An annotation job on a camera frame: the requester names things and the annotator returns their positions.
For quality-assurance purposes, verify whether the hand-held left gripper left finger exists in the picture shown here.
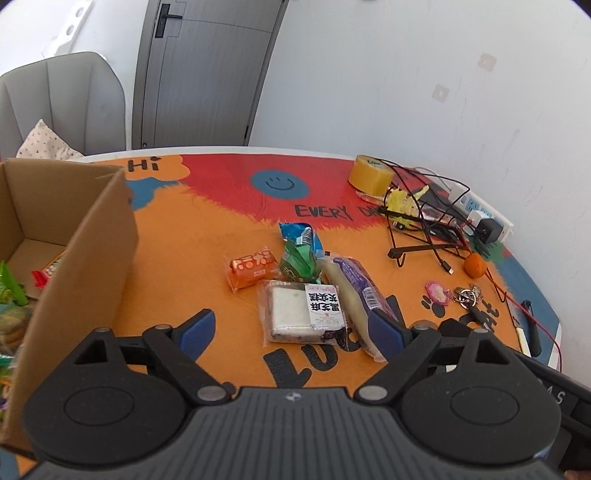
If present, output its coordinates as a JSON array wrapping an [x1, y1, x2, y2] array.
[[67, 308, 234, 407]]

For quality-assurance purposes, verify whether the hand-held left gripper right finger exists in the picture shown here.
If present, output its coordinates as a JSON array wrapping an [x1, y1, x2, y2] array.
[[353, 308, 525, 407]]

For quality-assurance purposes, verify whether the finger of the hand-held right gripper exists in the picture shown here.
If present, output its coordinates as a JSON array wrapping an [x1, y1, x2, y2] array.
[[436, 318, 485, 339]]

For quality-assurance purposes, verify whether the long purple snack packet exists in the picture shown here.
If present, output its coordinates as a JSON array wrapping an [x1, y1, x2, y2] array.
[[320, 256, 400, 361]]

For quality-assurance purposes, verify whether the orange snack packet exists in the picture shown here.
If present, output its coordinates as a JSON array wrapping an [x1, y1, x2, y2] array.
[[228, 246, 279, 291]]

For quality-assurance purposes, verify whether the white cake snack packet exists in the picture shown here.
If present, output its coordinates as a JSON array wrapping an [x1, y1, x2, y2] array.
[[257, 280, 349, 346]]

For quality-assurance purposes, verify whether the green snack packet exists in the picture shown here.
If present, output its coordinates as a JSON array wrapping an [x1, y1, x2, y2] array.
[[280, 240, 321, 283]]

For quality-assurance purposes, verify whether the brown cardboard box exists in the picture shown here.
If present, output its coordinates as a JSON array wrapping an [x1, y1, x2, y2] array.
[[0, 158, 139, 457]]

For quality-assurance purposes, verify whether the blue snack packet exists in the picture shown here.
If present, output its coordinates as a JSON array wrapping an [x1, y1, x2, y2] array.
[[278, 222, 326, 261]]

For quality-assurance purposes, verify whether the pile of mixed snacks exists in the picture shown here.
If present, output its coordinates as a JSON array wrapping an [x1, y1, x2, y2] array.
[[0, 249, 68, 416]]

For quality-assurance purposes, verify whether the white utility knife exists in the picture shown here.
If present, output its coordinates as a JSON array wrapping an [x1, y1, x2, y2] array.
[[507, 298, 531, 356]]

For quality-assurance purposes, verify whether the small tangerine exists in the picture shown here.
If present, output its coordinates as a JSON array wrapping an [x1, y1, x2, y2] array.
[[463, 253, 487, 278]]

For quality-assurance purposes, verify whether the black pen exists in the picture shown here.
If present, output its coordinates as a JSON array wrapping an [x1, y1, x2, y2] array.
[[521, 300, 543, 356]]

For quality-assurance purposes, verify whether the black charger plug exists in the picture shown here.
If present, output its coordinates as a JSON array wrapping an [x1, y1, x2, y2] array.
[[475, 217, 502, 244]]

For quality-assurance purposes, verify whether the colourful printed table mat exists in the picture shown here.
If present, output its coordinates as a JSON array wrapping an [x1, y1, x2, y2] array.
[[0, 154, 561, 393]]

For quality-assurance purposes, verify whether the white power strip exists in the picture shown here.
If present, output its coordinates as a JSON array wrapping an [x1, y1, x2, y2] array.
[[422, 182, 514, 243]]

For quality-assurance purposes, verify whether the yellow tape roll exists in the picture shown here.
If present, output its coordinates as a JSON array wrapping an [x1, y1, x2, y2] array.
[[348, 155, 393, 197]]

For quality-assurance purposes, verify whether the dotted beige cushion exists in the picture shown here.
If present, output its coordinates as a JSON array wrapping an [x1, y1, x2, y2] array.
[[16, 119, 85, 161]]

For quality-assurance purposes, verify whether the grey door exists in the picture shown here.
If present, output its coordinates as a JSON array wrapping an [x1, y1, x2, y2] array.
[[131, 0, 289, 151]]

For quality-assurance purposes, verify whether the grey chair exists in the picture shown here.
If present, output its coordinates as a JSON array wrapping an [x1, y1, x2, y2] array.
[[0, 52, 126, 161]]

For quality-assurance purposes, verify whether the white plate with holes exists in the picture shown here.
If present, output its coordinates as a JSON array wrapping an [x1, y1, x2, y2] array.
[[44, 0, 93, 58]]

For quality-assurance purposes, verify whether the pink keychain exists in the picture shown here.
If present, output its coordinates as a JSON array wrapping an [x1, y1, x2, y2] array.
[[425, 281, 452, 305]]

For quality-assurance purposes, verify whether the thin red cable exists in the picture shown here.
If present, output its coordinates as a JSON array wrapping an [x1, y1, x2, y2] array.
[[485, 268, 564, 372]]

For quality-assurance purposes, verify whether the black door handle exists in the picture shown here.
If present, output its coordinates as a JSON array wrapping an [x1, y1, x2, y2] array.
[[154, 4, 183, 38]]

